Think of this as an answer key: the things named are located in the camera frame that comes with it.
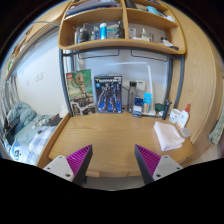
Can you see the light blue orange carton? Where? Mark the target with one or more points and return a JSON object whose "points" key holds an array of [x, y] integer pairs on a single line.
{"points": [[147, 101]]}

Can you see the white desk lamp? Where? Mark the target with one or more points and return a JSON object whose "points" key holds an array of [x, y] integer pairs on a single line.
{"points": [[150, 80]]}

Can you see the small clear plastic container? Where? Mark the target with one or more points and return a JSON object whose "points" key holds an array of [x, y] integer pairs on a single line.
{"points": [[185, 132]]}

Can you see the white red-capped lotion bottle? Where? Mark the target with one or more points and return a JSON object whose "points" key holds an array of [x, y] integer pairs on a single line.
{"points": [[182, 119]]}

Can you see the wooden shelf unit with items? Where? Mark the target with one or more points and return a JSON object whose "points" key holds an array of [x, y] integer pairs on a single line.
{"points": [[123, 43]]}

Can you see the green toy figure box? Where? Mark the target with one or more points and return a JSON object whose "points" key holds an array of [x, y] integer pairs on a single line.
{"points": [[80, 93]]}

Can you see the pale pink towel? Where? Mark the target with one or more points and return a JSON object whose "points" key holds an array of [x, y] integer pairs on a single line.
{"points": [[168, 136]]}

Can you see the small blue white box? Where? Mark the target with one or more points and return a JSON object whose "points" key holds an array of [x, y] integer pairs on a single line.
{"points": [[137, 108]]}

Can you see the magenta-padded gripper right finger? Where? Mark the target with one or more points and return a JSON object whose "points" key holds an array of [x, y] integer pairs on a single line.
{"points": [[160, 166]]}

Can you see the white cup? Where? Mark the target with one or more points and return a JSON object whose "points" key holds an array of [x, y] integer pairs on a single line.
{"points": [[174, 116]]}

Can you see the green patterned cloth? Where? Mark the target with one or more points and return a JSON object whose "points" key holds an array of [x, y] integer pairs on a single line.
{"points": [[218, 128]]}

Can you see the black electric shaver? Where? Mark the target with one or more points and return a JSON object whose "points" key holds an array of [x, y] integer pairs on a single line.
{"points": [[166, 110]]}

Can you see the dark clear water bottle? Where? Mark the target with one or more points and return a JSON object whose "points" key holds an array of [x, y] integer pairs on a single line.
{"points": [[132, 98]]}

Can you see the white carton box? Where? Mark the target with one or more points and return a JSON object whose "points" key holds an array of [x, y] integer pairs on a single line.
{"points": [[141, 87]]}

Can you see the blue robot model box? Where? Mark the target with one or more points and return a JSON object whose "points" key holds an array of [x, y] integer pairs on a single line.
{"points": [[107, 95]]}

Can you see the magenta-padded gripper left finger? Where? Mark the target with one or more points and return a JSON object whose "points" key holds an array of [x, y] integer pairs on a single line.
{"points": [[63, 166]]}

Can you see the white wall switch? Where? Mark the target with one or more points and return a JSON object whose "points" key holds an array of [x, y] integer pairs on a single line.
{"points": [[39, 77]]}

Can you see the bed with teal bedding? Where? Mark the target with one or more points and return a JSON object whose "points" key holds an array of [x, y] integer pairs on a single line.
{"points": [[26, 130]]}

